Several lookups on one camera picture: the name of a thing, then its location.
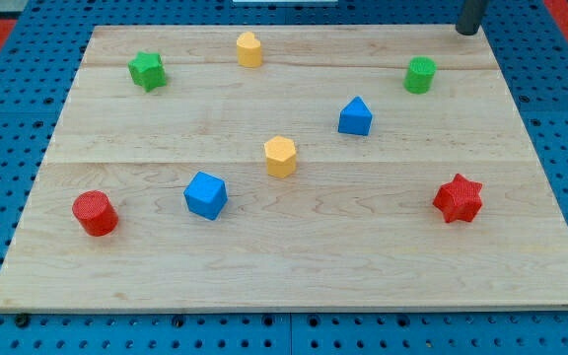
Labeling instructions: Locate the green cylinder block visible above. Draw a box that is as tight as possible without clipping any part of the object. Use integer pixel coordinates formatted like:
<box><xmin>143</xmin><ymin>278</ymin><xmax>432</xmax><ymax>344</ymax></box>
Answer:
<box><xmin>403</xmin><ymin>56</ymin><xmax>437</xmax><ymax>94</ymax></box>

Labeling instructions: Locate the wooden board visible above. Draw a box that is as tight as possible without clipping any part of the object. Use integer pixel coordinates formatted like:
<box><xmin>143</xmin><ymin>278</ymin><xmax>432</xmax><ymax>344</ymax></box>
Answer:
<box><xmin>0</xmin><ymin>25</ymin><xmax>568</xmax><ymax>314</ymax></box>

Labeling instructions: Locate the red cylinder block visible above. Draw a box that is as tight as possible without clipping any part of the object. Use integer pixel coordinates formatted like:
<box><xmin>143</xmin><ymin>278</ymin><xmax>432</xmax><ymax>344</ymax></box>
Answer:
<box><xmin>72</xmin><ymin>190</ymin><xmax>118</xmax><ymax>237</ymax></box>

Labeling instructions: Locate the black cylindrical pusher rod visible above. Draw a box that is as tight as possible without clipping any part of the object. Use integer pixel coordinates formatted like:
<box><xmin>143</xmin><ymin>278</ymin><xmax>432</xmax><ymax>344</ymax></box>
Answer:
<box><xmin>455</xmin><ymin>0</ymin><xmax>489</xmax><ymax>36</ymax></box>

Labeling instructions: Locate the yellow heart block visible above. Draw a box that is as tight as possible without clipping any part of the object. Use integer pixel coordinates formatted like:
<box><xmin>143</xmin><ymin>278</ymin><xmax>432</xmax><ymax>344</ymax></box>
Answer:
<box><xmin>236</xmin><ymin>32</ymin><xmax>262</xmax><ymax>68</ymax></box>

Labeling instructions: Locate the blue cube block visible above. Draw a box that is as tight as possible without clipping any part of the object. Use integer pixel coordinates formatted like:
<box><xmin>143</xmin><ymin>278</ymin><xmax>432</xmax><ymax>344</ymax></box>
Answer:
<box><xmin>183</xmin><ymin>172</ymin><xmax>228</xmax><ymax>220</ymax></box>

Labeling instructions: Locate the yellow hexagon block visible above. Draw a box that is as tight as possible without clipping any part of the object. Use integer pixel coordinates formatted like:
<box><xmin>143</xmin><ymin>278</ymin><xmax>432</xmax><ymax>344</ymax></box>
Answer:
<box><xmin>264</xmin><ymin>136</ymin><xmax>297</xmax><ymax>178</ymax></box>

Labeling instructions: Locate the red star block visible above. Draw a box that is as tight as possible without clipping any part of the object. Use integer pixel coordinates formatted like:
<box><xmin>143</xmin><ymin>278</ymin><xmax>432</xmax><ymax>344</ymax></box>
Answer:
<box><xmin>433</xmin><ymin>174</ymin><xmax>483</xmax><ymax>223</ymax></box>

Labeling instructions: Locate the green star block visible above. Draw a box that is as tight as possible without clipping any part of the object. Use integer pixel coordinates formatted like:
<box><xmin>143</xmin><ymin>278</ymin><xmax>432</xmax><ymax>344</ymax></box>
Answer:
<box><xmin>128</xmin><ymin>51</ymin><xmax>167</xmax><ymax>92</ymax></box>

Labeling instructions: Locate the blue triangle block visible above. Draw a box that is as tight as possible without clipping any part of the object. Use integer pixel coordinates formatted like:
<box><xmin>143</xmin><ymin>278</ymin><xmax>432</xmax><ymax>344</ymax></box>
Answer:
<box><xmin>337</xmin><ymin>97</ymin><xmax>373</xmax><ymax>136</ymax></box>

